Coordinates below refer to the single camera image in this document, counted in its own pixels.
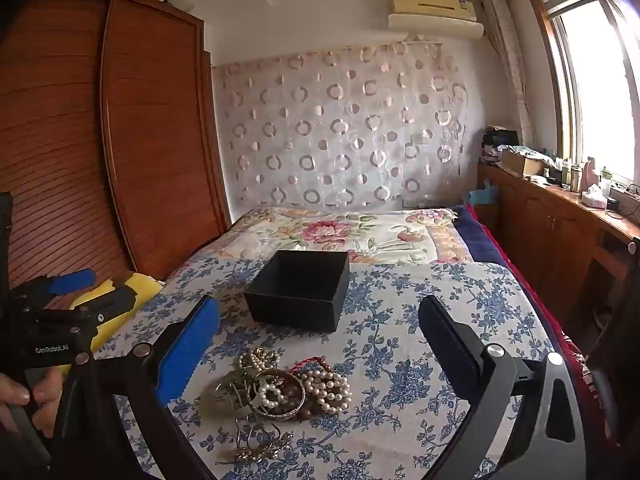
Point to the circle patterned sheer curtain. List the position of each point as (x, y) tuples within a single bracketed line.
[(350, 135)]

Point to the light blue bag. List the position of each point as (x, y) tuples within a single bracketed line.
[(482, 199)]

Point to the pale window curtain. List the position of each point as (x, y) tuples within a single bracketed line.
[(505, 50)]

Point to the dark blue red blanket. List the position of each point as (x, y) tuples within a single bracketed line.
[(480, 240)]

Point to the wooden cabinet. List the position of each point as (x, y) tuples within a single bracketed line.
[(550, 230)]

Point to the black bag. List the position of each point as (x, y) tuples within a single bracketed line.
[(500, 140)]

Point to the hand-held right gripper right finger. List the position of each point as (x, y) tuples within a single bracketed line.
[(445, 330)]

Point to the open cardboard box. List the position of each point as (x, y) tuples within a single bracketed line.
[(520, 162)]

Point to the pink bottle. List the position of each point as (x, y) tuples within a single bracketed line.
[(591, 172)]

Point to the silver metal bangle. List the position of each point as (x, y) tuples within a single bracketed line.
[(280, 416)]

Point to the white tissue box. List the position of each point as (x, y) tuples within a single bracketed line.
[(595, 199)]

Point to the yellow foam cushion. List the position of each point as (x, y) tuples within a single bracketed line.
[(145, 285)]

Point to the cream air conditioner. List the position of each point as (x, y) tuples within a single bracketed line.
[(430, 22)]

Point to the pink floral bed blanket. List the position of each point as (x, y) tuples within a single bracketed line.
[(325, 232)]

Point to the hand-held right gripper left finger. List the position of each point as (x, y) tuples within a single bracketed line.
[(187, 350)]

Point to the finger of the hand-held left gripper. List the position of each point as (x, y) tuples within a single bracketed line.
[(72, 281), (112, 301)]

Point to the blue floral cloth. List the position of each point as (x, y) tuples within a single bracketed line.
[(400, 310)]

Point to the black cardboard box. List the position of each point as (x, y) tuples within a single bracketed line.
[(295, 310)]

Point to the person's left hand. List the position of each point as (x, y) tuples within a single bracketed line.
[(45, 390)]

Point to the wooden slatted wardrobe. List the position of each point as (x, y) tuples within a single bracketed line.
[(150, 135)]

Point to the window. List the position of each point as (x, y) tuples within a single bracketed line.
[(600, 85)]

